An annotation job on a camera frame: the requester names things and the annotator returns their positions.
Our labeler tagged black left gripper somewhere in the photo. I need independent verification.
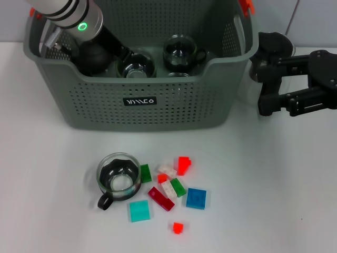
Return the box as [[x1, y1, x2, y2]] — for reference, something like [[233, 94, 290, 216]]
[[91, 25, 135, 70]]

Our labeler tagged glass teacup with black holder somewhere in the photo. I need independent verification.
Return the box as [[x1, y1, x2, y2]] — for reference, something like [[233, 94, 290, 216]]
[[96, 152, 142, 212], [162, 34, 207, 72], [167, 71, 191, 79], [115, 51, 158, 79]]

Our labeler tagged orange wedge toy brick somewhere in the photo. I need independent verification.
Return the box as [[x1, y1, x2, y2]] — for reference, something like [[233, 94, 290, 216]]
[[177, 156, 194, 177]]

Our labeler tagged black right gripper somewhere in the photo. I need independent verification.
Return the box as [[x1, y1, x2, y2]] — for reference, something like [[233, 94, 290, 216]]
[[257, 50, 337, 117]]

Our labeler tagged glass pitcher with black handle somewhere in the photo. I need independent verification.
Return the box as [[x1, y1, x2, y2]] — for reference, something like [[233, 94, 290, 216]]
[[249, 31, 296, 116]]

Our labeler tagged white translucent toy brick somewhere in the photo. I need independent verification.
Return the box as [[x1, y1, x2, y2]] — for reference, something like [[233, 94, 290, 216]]
[[157, 164, 177, 178], [161, 181, 177, 199]]

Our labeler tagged grey perforated storage basket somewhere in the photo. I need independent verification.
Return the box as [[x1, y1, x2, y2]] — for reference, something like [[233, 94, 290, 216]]
[[23, 0, 260, 132]]

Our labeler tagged black clay teapot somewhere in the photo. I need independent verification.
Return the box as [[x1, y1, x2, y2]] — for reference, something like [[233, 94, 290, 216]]
[[71, 42, 113, 77]]

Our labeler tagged blue toy plate brick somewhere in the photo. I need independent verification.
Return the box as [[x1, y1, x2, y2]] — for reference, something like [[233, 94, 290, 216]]
[[186, 187, 207, 210]]

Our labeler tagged dark red toy brick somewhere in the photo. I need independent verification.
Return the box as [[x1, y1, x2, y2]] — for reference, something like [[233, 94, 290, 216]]
[[147, 186, 176, 211]]

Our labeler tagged left arm cable with plug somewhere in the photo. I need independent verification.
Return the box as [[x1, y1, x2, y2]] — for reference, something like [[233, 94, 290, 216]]
[[44, 26, 64, 50]]

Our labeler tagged green toy brick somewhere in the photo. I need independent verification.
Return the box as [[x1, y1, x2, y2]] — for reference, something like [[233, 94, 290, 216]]
[[140, 163, 153, 183], [170, 178, 186, 198]]

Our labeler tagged teal toy plate brick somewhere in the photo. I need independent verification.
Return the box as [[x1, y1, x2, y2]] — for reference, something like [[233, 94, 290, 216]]
[[128, 200, 153, 223]]

